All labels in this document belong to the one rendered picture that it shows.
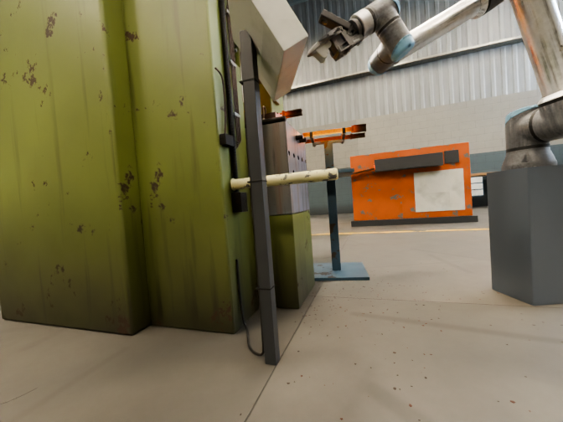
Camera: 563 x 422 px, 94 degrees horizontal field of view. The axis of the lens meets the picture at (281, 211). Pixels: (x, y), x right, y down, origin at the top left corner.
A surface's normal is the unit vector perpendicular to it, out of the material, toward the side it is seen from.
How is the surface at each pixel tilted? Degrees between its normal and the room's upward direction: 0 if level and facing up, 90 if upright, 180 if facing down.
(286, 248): 90
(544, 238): 90
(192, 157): 90
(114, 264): 90
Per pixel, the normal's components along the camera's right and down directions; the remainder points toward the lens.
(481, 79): -0.33, 0.06
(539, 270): 0.02, 0.04
